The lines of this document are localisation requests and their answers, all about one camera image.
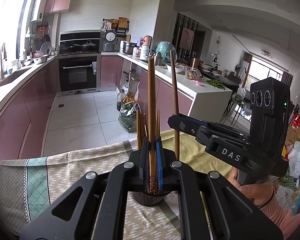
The oil bottle on floor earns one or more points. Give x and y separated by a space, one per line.
119 99

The pink sleeve forearm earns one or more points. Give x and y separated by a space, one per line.
288 223

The black mesh cup holder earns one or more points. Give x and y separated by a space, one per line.
149 200

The black camera box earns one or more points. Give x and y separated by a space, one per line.
269 101

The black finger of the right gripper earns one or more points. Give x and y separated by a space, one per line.
185 124

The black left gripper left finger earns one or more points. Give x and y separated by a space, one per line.
95 206

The black wok on stove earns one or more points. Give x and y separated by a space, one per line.
87 47

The patterned tablecloth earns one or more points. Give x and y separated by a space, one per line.
29 186

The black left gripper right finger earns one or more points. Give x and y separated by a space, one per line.
211 207

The black built-in oven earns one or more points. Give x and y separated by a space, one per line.
78 73

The person's right hand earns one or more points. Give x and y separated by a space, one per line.
259 194

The steel pot on counter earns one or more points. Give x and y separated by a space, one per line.
128 47

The bamboo chopstick red end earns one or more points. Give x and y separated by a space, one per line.
145 124

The white rice cooker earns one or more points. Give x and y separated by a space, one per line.
110 41

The bamboo chopstick far left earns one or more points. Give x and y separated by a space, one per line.
138 130

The teal round appliance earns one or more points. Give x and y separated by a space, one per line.
164 48

